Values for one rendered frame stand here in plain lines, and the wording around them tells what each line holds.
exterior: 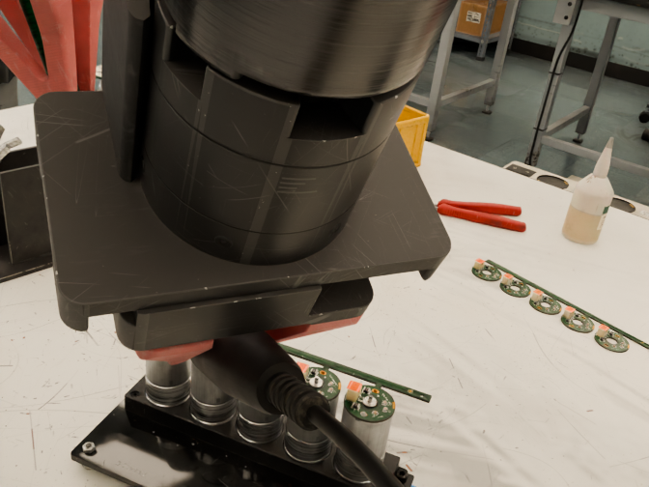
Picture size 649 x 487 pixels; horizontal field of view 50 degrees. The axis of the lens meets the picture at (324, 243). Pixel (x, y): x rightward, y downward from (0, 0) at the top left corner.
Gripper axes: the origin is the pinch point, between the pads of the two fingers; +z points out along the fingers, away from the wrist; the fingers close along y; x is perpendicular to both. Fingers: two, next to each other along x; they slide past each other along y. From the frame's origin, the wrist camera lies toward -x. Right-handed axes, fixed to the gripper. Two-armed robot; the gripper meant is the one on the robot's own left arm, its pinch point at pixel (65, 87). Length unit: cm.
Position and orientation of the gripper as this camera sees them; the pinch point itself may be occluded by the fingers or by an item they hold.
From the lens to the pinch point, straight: 33.4
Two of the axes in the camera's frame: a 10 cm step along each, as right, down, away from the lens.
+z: 2.1, 8.9, 4.1
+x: -9.3, 0.5, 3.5
